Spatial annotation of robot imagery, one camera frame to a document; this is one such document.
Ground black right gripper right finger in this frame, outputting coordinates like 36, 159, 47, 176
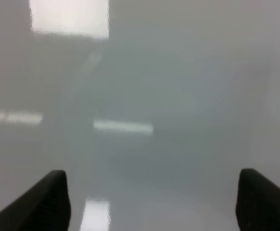
235, 168, 280, 231

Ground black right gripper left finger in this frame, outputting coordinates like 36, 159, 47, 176
0, 170, 71, 231

